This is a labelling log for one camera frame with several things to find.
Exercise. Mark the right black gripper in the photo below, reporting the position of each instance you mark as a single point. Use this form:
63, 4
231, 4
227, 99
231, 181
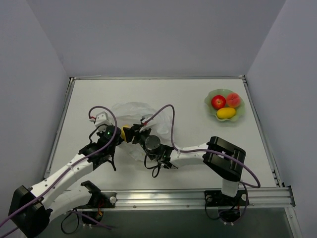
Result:
135, 134

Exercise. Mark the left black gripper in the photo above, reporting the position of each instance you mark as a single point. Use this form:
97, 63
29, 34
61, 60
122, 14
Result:
117, 135

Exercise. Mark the pale yellow fake pear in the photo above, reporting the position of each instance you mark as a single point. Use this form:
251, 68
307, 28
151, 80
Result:
123, 135

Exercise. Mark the white plastic bag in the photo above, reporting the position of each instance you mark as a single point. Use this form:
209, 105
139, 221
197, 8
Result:
133, 113

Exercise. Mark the red fake apple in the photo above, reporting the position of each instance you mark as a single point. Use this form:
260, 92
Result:
218, 102

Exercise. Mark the yellow fake mango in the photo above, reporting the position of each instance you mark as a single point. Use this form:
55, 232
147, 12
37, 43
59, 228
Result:
226, 113

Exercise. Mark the orange fake peach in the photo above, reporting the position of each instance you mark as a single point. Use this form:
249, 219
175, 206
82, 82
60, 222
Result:
233, 100

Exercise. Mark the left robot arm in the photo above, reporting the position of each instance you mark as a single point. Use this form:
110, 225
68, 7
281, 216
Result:
32, 209

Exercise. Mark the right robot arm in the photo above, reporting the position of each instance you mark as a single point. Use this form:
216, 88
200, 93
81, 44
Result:
223, 157

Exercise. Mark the green wavy glass bowl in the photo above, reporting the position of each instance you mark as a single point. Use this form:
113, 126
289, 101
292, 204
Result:
225, 105

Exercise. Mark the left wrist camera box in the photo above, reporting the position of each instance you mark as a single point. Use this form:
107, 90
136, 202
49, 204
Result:
100, 119

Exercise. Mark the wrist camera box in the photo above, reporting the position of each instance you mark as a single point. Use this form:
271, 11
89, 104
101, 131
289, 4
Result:
147, 121
100, 119

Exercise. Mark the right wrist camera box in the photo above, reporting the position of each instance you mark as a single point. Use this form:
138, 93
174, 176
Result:
147, 121

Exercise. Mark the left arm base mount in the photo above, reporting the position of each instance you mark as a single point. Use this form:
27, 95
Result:
99, 201

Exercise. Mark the aluminium front rail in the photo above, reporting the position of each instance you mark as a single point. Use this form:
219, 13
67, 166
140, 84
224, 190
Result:
194, 199

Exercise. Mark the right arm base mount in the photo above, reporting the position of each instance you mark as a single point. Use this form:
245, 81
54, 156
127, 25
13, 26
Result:
229, 209

